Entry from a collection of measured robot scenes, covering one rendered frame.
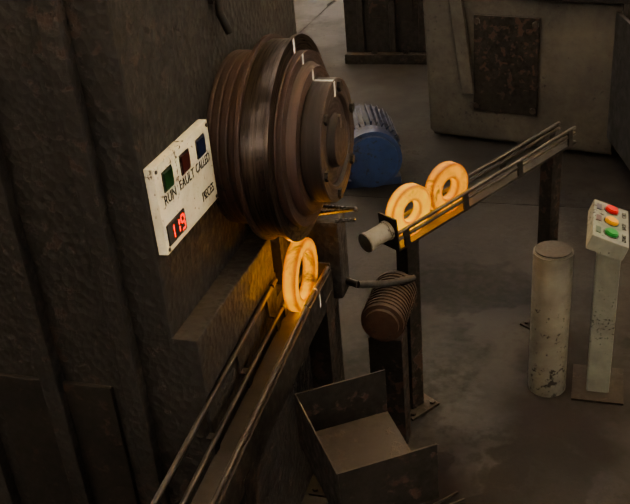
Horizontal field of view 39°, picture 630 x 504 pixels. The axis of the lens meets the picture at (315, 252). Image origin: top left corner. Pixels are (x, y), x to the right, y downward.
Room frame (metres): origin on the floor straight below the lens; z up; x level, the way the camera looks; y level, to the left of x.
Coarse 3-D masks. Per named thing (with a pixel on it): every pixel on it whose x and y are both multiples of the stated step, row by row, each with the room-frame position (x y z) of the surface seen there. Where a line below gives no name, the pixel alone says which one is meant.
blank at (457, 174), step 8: (440, 168) 2.41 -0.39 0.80; (448, 168) 2.41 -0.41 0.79; (456, 168) 2.43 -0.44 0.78; (464, 168) 2.45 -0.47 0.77; (432, 176) 2.40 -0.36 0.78; (440, 176) 2.39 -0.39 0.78; (448, 176) 2.41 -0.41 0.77; (456, 176) 2.43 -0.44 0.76; (464, 176) 2.45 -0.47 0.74; (432, 184) 2.38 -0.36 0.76; (440, 184) 2.39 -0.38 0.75; (456, 184) 2.44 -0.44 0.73; (464, 184) 2.45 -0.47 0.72; (432, 192) 2.37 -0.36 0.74; (440, 192) 2.39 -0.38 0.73; (448, 192) 2.45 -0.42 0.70; (456, 192) 2.43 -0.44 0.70; (432, 200) 2.37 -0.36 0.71; (440, 200) 2.39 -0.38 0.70; (448, 200) 2.41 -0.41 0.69; (432, 208) 2.39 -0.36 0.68
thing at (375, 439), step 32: (352, 384) 1.54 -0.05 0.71; (384, 384) 1.56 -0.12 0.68; (320, 416) 1.52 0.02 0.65; (352, 416) 1.54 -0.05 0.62; (384, 416) 1.54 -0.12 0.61; (320, 448) 1.35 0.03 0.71; (352, 448) 1.46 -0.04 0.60; (384, 448) 1.45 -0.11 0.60; (320, 480) 1.37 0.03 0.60; (352, 480) 1.26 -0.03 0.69; (384, 480) 1.28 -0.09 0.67; (416, 480) 1.30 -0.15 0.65
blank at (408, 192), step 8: (408, 184) 2.34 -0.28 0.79; (416, 184) 2.35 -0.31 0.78; (400, 192) 2.31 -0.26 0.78; (408, 192) 2.32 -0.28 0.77; (416, 192) 2.34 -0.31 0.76; (424, 192) 2.36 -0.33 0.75; (392, 200) 2.31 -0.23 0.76; (400, 200) 2.30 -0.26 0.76; (408, 200) 2.32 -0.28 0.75; (416, 200) 2.34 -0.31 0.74; (424, 200) 2.35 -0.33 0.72; (392, 208) 2.29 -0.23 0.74; (400, 208) 2.30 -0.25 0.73; (416, 208) 2.36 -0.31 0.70; (424, 208) 2.35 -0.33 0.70; (392, 216) 2.28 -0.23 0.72; (400, 216) 2.30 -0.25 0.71; (408, 216) 2.36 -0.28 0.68; (416, 216) 2.34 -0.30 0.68; (400, 224) 2.30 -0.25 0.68; (408, 224) 2.32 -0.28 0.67; (416, 232) 2.33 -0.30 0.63
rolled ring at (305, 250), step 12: (312, 240) 2.00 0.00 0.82; (288, 252) 1.91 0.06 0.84; (300, 252) 1.91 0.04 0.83; (312, 252) 1.99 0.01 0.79; (288, 264) 1.88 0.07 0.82; (312, 264) 2.00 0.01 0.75; (288, 276) 1.87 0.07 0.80; (312, 276) 1.99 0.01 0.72; (288, 288) 1.86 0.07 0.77; (300, 288) 1.97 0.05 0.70; (312, 288) 1.97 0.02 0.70; (288, 300) 1.86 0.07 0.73; (300, 300) 1.88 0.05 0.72
